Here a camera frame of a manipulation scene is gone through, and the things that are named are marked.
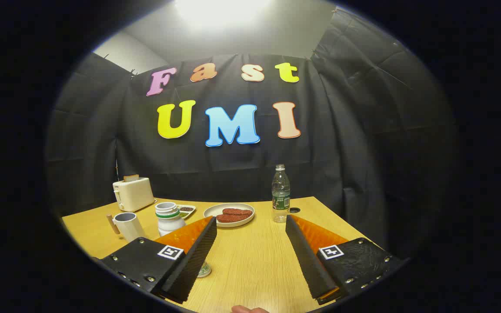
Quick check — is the clear plastic water bottle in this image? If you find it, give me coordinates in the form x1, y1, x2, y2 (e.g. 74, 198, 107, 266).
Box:
271, 164, 291, 223

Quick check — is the white divided bean dish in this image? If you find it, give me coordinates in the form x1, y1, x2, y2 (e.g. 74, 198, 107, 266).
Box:
177, 204, 197, 220

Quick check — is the white cup wooden handle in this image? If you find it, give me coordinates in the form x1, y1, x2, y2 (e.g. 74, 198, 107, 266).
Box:
106, 212, 147, 242

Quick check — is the wooden table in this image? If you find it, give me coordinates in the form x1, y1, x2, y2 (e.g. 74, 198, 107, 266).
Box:
61, 196, 386, 313

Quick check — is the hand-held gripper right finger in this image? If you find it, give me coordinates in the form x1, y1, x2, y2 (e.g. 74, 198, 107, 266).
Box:
285, 214, 407, 306

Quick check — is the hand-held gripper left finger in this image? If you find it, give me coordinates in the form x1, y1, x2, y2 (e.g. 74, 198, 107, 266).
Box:
98, 216, 217, 305

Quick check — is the white round plate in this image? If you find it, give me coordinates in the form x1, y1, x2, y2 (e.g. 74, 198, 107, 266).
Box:
203, 203, 255, 228

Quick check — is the white juice bottle green ring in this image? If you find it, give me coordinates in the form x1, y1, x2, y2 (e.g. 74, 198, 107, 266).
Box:
155, 202, 187, 236

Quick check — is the cream toaster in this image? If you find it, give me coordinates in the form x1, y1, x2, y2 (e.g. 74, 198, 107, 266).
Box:
112, 176, 156, 213

